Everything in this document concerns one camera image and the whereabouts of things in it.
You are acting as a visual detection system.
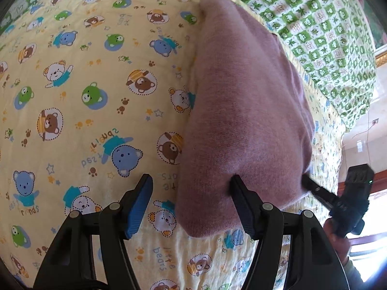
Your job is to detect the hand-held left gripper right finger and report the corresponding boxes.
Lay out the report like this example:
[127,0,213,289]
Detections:
[230,174,345,290]

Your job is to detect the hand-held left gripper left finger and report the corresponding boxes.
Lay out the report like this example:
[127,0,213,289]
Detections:
[33,174,154,290]

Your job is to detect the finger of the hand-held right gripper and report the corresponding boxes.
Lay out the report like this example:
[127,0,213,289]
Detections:
[301,174,338,206]

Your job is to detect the purple knit sweater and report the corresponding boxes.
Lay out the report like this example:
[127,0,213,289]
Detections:
[175,0,316,239]

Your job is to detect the person's right forearm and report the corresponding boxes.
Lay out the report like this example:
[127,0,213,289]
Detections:
[342,254,374,290]

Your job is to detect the person's right hand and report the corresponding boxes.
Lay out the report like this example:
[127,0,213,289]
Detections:
[323,219,352,260]

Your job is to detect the yellow bear print bedsheet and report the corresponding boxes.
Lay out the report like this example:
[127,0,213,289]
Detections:
[0,0,347,290]

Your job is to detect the green checkered quilt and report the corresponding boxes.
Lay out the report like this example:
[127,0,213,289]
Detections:
[208,0,377,133]

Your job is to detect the gold framed wall picture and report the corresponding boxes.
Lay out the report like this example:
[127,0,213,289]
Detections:
[364,0,387,67]

